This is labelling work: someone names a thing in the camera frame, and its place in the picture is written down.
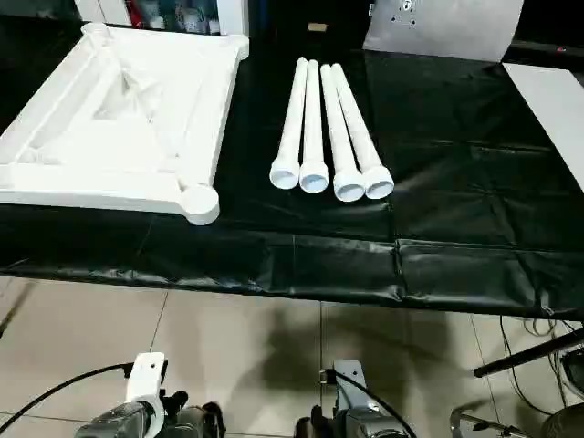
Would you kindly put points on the white cabinet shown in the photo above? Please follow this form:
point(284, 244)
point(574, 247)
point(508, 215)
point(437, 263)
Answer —
point(235, 16)

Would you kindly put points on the black mat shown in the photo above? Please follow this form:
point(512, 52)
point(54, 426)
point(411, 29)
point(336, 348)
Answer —
point(456, 182)

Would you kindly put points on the white plastic table top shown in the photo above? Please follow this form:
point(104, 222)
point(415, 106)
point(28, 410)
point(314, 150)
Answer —
point(137, 137)

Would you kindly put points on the white board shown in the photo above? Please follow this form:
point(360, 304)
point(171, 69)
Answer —
point(547, 114)

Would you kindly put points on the black stand leg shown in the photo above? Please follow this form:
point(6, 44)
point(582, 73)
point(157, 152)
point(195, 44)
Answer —
point(11, 315)
point(529, 353)

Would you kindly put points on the small beige label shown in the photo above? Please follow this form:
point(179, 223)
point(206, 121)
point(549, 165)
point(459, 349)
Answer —
point(317, 26)

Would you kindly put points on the white plastic table leg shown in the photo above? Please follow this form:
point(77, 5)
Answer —
point(335, 123)
point(356, 118)
point(313, 118)
point(294, 118)

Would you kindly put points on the grey cushion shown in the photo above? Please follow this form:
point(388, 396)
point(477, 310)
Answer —
point(433, 32)

